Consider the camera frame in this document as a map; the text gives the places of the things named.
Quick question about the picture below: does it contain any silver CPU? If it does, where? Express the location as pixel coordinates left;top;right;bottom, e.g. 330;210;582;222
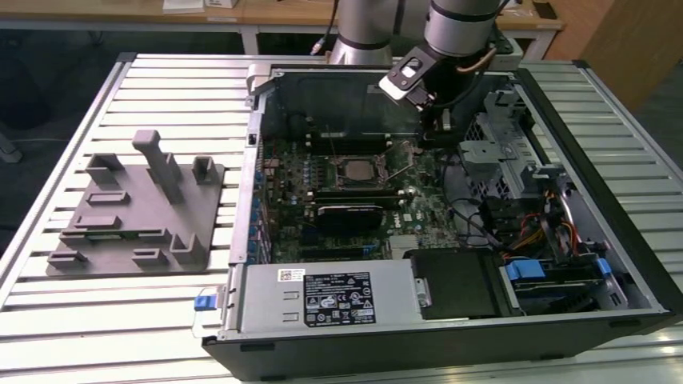
342;158;378;182

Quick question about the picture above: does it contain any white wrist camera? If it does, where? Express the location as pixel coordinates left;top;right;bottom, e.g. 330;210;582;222
376;54;429;102

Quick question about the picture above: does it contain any metal socket cover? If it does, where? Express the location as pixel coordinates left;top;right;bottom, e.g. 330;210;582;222
393;138;429;183

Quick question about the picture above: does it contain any grey metal leg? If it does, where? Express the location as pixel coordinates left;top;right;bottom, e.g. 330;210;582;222
0;130;23;164

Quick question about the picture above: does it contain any grey parts rack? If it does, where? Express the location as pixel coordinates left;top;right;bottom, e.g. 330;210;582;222
45;128;228;278

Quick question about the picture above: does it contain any yellow wire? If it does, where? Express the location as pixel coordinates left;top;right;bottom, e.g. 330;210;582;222
500;235;540;257

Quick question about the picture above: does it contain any black cable with silver plug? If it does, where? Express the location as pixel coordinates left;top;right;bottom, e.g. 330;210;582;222
308;0;342;56

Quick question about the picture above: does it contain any wooden cabinet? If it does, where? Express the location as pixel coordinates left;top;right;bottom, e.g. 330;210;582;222
574;0;683;111

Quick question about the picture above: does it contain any hard disk in blue carrier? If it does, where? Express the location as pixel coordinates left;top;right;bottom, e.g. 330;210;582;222
498;258;630;317

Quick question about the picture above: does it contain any wooden desk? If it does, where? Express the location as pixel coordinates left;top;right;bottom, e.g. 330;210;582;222
0;0;566;61

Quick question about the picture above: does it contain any black graphics card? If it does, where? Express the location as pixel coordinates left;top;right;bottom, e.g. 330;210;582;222
314;203;384;233

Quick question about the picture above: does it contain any CPU socket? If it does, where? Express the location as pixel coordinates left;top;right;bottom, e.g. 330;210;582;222
329;154;397;191

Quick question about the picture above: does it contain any black PC case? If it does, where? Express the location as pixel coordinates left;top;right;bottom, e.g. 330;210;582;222
199;59;683;383

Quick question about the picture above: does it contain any green motherboard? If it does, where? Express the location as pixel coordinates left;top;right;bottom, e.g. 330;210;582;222
254;135;454;263

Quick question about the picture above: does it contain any black expansion slot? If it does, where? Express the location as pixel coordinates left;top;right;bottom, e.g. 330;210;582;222
298;246;364;261

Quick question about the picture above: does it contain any green RAM stick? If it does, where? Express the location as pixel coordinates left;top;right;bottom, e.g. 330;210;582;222
83;230;162;241

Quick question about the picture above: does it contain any silver power supply unit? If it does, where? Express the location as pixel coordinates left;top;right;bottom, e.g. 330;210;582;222
233;262;428;335

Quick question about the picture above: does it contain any black plastic shroud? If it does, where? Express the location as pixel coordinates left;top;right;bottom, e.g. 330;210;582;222
408;247;516;321

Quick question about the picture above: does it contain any orange wire bundle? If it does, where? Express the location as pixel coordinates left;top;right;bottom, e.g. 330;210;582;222
562;218;582;257

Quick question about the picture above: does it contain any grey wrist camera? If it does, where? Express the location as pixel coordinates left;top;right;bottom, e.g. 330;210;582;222
493;38;525;72

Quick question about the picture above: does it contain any silver metal drive cage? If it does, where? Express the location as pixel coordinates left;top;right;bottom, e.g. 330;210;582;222
456;90;540;201

